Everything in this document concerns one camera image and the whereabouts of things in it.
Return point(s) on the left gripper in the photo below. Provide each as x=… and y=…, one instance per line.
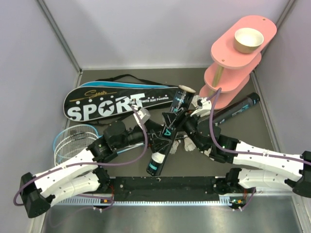
x=157, y=142

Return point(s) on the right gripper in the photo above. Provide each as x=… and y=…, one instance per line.
x=171, y=117

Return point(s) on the black shuttlecock tube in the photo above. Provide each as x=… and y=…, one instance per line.
x=235, y=109
x=182, y=99

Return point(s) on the white shuttlecock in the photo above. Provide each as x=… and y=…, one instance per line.
x=189, y=145
x=175, y=146

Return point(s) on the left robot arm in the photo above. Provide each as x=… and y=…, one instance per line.
x=85, y=172

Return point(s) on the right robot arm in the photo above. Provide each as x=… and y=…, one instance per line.
x=269, y=168

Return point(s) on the white badminton racket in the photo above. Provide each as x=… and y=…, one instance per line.
x=70, y=145

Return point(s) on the black sport racket bag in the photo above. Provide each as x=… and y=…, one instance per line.
x=111, y=97

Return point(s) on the pink three-tier shelf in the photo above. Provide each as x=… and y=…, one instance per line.
x=231, y=69

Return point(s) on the gold white bowl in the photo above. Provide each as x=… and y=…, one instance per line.
x=247, y=40

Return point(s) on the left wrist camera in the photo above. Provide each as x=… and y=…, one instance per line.
x=141, y=116

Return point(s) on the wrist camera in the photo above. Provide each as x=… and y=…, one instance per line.
x=202, y=106
x=141, y=116

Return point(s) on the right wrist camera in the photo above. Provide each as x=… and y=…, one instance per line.
x=202, y=106

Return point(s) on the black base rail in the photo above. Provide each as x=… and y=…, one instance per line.
x=161, y=191

